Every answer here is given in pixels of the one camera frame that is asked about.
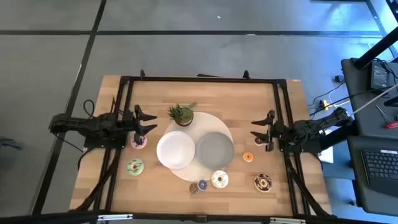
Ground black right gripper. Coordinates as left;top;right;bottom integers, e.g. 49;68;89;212
250;109;285;152

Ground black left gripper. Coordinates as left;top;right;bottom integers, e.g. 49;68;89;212
123;105;159;146

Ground large pink drizzled donut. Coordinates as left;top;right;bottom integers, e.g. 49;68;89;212
130;133;148;151

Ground large green drizzled donut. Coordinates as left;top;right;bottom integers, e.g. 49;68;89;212
126;158;145;177

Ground large chocolate-glazed donut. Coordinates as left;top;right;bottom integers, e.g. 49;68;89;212
254;174;274;193

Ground potted succulent plant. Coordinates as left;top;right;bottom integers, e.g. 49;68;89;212
167;101;198;127

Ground white plate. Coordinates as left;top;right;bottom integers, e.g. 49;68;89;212
155;130;197;170

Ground grey plate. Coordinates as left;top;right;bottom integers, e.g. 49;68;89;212
196;131;235;170

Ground round woven cream placemat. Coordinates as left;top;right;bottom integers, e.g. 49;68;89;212
164;111;234;183

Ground large white blue-drizzled donut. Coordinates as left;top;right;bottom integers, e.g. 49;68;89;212
211;170;229;190

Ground white paper sheet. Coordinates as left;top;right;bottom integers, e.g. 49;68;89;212
317;129;335;164

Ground grey side desk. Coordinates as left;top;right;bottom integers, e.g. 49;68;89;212
340;57;398;216

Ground thin white rod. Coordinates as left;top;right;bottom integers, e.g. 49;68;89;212
350;83;398;116

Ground black laptop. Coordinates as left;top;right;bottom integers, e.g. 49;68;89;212
360;148;398;197

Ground black power supply box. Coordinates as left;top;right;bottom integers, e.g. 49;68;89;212
369;60;390;91

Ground black diagonal pole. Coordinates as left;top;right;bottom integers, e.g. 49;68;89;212
353;26;398;70

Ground black aluminium table frame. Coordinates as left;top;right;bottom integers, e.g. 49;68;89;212
0;68;398;224

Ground black floor cable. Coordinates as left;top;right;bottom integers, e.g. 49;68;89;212
307;80;346;107

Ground silver metal bracket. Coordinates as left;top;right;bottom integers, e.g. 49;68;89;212
269;217;307;224
97;213;134;222

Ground red-handled screwdriver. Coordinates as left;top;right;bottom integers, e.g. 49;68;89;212
374;104;398;130

